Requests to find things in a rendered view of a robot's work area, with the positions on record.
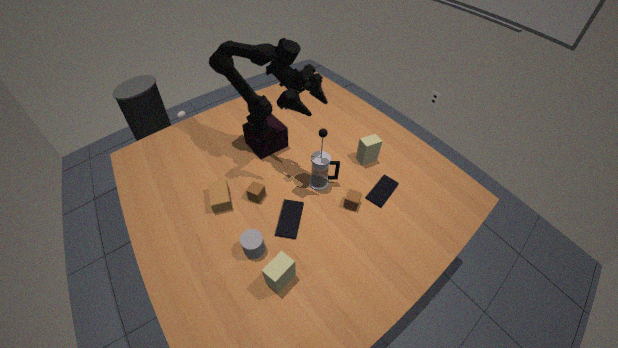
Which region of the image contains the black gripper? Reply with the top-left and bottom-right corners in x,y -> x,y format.
277,68 -> 328,116

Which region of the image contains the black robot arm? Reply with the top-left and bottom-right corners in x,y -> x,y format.
209,38 -> 316,137

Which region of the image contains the grey cylinder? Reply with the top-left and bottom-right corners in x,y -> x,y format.
239,228 -> 266,259

